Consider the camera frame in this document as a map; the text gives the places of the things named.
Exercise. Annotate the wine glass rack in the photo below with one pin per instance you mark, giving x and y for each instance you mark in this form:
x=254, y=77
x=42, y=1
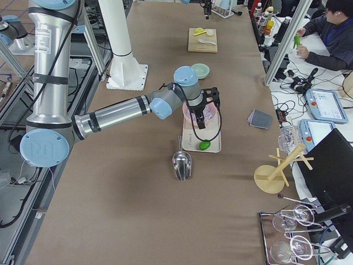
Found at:
x=285, y=234

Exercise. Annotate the grey folded cloth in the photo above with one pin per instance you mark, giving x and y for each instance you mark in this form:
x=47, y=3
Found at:
x=260, y=119

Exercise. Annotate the blue teach pendant near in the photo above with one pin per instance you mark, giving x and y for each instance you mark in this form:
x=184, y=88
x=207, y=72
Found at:
x=314, y=131

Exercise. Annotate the blue teach pendant far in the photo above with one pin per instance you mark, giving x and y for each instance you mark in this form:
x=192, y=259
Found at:
x=325, y=105

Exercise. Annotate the aluminium frame post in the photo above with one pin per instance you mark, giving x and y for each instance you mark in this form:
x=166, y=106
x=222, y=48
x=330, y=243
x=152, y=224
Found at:
x=298, y=16

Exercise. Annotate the pink bowl of ice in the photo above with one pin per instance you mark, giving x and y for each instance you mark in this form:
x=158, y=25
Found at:
x=209, y=113

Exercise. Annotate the wooden cutting board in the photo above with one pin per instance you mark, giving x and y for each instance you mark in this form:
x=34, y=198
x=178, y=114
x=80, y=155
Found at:
x=195, y=46

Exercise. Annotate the mint green bowl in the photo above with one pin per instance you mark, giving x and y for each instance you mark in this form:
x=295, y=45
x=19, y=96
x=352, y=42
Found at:
x=201, y=70

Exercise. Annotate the seated person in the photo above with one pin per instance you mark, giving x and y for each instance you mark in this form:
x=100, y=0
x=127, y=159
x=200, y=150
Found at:
x=335, y=30

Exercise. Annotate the pastel cup rack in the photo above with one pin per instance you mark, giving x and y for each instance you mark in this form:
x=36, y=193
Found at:
x=225, y=8

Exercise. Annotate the wooden cup tree stand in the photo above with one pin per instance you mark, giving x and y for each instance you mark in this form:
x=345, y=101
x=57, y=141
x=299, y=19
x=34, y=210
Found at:
x=271, y=179

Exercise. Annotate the white ceramic spoon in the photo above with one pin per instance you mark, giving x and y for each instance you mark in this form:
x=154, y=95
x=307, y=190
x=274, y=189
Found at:
x=202, y=41

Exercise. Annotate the green lime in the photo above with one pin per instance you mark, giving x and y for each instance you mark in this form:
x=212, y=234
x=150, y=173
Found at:
x=204, y=145

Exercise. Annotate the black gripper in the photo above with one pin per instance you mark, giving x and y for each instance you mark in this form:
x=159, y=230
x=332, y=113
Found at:
x=197, y=110

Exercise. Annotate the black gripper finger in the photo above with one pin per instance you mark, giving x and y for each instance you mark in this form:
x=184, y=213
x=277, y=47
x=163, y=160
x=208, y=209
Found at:
x=206, y=13

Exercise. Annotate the blue teach pendant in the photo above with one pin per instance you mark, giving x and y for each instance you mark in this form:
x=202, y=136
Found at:
x=314, y=131
x=325, y=105

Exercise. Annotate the black monitor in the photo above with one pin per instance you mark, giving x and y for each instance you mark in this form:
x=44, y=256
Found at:
x=330, y=180

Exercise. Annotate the yellow plastic knife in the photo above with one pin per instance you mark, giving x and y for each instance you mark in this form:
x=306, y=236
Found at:
x=199, y=33

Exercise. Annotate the metal ice scoop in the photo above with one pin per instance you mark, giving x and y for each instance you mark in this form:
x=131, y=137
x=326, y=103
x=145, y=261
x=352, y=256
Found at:
x=182, y=162

